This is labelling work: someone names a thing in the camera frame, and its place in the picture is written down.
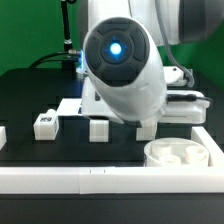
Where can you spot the white front fence bar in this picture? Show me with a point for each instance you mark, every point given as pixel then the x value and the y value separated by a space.
pixel 110 180

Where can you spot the white round stool seat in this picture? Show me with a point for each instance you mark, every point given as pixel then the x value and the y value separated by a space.
pixel 176 152

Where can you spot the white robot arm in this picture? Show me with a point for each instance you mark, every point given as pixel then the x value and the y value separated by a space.
pixel 126 80

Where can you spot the white marker sheet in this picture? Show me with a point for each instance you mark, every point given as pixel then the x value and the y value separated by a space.
pixel 70 107

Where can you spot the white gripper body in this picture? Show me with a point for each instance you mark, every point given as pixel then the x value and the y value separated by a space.
pixel 183 106

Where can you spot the white left fence piece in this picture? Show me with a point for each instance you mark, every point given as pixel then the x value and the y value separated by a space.
pixel 3 138

